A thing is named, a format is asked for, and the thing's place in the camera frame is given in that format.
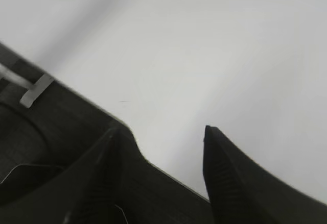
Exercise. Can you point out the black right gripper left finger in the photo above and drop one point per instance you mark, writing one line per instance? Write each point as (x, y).
(83, 193)

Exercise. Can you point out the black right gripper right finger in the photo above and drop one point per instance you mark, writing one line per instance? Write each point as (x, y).
(241, 191)

